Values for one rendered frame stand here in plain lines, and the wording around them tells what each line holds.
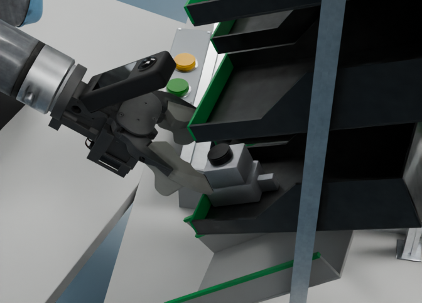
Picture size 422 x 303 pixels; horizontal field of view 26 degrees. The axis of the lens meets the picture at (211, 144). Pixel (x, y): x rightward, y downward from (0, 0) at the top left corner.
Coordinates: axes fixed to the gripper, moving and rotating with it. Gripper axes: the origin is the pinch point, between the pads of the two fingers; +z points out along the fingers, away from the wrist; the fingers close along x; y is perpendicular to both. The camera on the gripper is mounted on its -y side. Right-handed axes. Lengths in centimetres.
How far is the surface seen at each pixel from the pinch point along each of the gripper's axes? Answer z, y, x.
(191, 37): -6, 33, -58
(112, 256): 9, 132, -75
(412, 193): 17.1, -17.1, 7.7
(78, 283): 4, 135, -65
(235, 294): 11.1, 13.4, 6.5
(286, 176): 8.6, -0.9, -2.1
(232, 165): 1.6, -1.9, 1.7
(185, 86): -3, 31, -43
